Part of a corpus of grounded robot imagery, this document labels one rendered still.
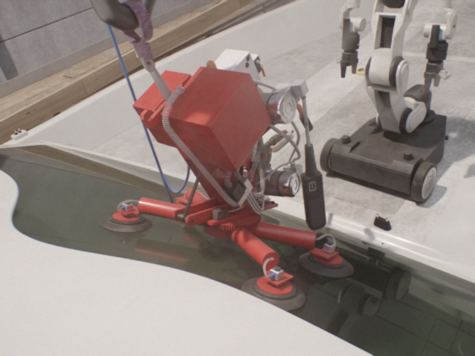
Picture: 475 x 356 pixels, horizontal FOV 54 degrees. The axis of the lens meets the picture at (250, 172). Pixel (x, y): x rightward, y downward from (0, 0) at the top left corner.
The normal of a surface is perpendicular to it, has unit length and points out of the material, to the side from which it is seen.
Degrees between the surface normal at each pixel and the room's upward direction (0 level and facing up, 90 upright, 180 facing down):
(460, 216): 5
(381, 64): 66
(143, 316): 21
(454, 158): 0
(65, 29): 90
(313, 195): 90
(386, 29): 80
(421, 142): 0
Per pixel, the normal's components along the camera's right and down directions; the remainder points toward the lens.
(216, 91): -0.35, -0.59
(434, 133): -0.15, -0.82
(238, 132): 0.78, 0.24
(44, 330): 0.10, -0.94
